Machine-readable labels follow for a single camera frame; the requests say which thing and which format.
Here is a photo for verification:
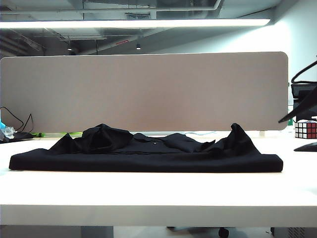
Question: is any grey vented cabinet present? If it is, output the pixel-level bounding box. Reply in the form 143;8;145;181
269;227;317;238

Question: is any black office chair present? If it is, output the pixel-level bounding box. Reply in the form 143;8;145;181
290;83;317;122

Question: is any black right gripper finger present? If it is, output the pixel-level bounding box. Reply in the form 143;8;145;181
278;85;317;123
294;142;317;152

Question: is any thin black cable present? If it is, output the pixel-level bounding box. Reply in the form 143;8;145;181
0;106;34;133

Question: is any Rubik's cube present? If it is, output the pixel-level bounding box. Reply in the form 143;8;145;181
294;119;317;140

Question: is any black polo T-shirt green logo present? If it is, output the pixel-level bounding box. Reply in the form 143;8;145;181
8;122;284;174

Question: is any black flat desk item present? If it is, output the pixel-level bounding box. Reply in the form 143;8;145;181
0;132;35;144

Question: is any long ceiling light strip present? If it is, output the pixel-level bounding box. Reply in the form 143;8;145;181
0;18;271;29

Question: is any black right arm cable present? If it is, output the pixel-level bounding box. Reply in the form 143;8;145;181
291;59;317;84

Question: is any beige desk divider panel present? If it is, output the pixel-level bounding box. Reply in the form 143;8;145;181
0;51;289;132

